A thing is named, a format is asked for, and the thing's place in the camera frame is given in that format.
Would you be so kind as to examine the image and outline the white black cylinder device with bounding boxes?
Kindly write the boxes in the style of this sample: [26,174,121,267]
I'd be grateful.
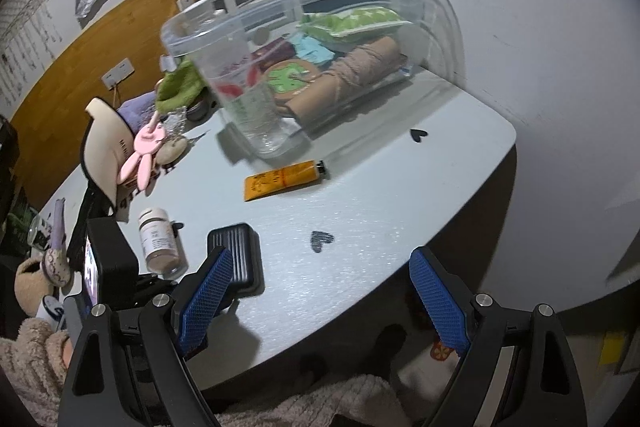
[36,295,66,332]

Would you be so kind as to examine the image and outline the black white mug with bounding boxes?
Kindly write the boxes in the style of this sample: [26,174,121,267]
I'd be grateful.
[27,213,52,253]

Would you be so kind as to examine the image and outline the light blue plastic packet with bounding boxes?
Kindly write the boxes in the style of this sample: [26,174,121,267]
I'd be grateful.
[288,34,334,66]

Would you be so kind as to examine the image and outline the beige fluffy earmuffs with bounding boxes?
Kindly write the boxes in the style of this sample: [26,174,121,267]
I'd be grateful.
[14,257,54,317]

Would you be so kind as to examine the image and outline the green dotted white packet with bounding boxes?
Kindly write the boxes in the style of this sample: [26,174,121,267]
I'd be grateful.
[298,5,410,42]

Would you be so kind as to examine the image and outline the white capped supplement bottle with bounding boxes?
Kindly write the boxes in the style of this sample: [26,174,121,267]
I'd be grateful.
[139,208,181,277]

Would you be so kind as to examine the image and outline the silver beaded chain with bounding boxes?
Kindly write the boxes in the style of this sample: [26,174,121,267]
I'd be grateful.
[159,106,194,138]

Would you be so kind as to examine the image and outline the white wall power strip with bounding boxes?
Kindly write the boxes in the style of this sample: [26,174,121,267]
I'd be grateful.
[101,57,134,90]

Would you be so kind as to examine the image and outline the purple fabric strap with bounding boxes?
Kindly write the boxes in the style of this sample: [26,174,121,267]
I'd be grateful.
[49,198,68,258]

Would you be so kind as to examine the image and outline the black winter glove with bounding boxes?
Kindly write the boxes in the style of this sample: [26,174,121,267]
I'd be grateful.
[67,183,112,272]

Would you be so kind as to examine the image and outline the black small case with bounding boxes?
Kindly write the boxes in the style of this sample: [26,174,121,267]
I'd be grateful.
[207,222,265,298]

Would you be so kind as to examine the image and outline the purple fluffy cloth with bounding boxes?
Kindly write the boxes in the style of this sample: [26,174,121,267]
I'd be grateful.
[117,92,155,134]

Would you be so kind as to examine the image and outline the orange hand cream tube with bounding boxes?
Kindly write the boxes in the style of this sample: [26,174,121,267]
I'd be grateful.
[244,160,326,202]

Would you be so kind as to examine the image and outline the green fluffy hat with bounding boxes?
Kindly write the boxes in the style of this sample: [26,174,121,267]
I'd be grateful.
[155,58,205,114]

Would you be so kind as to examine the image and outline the beige black sun visor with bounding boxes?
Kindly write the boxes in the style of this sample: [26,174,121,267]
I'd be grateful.
[80,98,134,210]

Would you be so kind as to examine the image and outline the red cigarette pack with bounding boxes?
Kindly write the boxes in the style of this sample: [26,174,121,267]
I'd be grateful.
[252,38,296,70]

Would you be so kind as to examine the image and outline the patterned fabric ball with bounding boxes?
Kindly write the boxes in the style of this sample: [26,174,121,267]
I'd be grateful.
[41,248,72,288]

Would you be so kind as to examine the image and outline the cardboard tube with twine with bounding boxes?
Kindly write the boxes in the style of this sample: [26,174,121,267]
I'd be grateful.
[281,37,407,127]

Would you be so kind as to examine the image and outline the clear plastic storage bin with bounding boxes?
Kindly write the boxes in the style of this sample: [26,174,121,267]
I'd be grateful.
[160,0,464,161]

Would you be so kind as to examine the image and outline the clear plastic water bottle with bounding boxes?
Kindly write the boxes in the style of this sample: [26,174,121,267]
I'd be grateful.
[192,49,293,158]

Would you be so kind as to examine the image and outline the pink bunny hand mirror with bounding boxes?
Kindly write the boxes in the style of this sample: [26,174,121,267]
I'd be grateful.
[117,110,167,192]

